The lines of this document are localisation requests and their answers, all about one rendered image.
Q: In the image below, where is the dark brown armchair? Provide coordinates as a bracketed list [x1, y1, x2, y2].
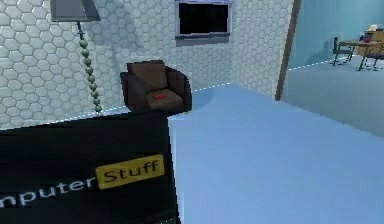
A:
[119, 59, 193, 115]

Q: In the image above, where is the black laptop with white letters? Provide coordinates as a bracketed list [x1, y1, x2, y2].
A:
[0, 112, 182, 224]

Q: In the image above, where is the floor lamp with beaded pole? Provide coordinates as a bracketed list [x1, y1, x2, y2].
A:
[50, 0, 104, 114]

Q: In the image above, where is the dark wooden chair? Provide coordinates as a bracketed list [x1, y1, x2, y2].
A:
[332, 36, 355, 67]

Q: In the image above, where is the wooden dining table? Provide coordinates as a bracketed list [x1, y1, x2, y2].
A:
[338, 39, 384, 72]

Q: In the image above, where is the dark window with pale frame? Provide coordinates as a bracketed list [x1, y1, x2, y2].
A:
[174, 0, 233, 40]

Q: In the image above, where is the brown wooden door frame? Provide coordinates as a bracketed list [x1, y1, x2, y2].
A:
[274, 0, 302, 102]

